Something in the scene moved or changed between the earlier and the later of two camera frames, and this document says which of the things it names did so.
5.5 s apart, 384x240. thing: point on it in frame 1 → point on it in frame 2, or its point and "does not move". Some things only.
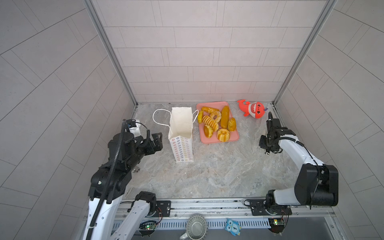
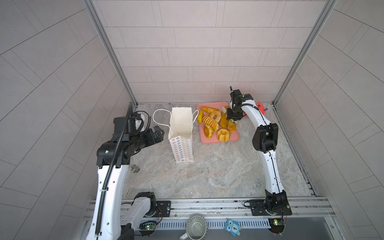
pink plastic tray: x=216 y=123 does not move
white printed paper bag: x=180 y=133 does not move
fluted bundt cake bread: x=223 y=135 does not move
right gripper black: x=261 y=144 → x=230 y=115
